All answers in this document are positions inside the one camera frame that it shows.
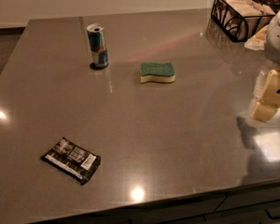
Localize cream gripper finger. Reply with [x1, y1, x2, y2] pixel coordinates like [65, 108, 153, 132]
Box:
[250, 67, 280, 122]

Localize white paper napkins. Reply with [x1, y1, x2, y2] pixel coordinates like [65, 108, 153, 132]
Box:
[217, 0, 275, 39]

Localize dark cabinet drawer front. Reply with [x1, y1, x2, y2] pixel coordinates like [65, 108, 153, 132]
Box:
[127, 184, 280, 224]

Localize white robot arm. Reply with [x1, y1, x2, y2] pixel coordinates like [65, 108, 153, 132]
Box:
[249, 10, 280, 123]

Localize loose white napkin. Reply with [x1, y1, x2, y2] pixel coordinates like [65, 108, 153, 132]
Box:
[245, 26, 268, 50]

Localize blue silver drink can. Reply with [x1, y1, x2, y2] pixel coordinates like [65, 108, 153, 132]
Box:
[87, 23, 109, 69]

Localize black rxbar chocolate wrapper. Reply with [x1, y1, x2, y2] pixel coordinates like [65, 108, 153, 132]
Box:
[41, 137, 101, 186]

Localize green yellow sponge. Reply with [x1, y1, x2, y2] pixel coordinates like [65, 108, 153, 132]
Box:
[140, 62, 175, 83]

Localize black wire napkin basket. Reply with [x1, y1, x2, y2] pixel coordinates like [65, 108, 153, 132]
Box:
[210, 0, 276, 43]

